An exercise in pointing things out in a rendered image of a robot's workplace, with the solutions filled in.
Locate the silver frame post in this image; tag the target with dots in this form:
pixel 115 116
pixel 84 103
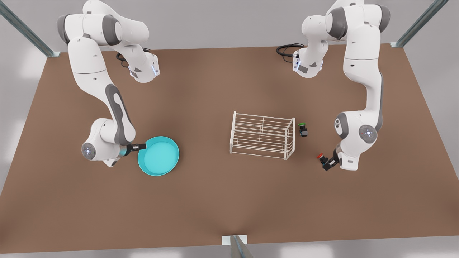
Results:
pixel 238 246
pixel 27 30
pixel 417 23

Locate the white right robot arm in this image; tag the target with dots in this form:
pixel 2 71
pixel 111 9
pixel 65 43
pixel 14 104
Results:
pixel 89 64

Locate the red button switch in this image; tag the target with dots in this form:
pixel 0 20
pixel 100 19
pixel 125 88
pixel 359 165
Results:
pixel 321 157

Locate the green button switch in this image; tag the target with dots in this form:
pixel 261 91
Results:
pixel 303 129

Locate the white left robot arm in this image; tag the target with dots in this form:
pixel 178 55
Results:
pixel 362 53

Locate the turquoise plate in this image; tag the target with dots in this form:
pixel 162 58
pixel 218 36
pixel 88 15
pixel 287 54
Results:
pixel 158 156

